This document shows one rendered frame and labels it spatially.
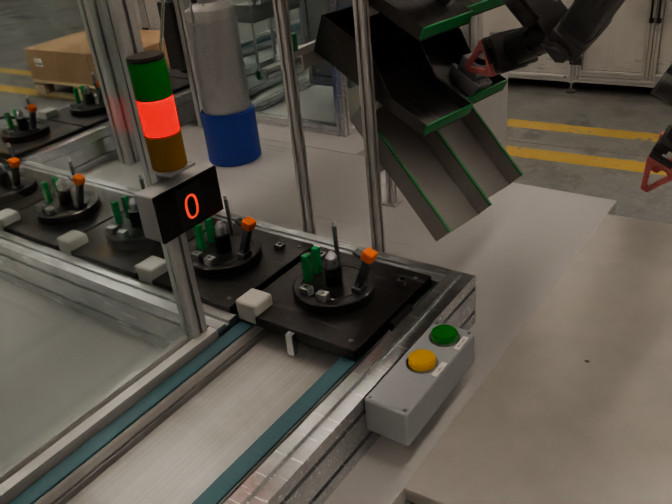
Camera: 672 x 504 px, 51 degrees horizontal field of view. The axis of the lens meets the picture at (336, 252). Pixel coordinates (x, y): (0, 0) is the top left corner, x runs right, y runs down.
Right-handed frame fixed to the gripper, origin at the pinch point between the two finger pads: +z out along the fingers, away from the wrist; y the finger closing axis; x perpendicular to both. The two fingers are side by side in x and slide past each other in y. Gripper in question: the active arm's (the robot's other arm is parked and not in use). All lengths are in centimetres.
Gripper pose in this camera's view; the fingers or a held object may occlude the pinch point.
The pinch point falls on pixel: (478, 63)
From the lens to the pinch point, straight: 137.8
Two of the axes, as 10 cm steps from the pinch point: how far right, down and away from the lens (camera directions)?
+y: -7.8, 3.3, -5.3
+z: -5.4, 0.8, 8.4
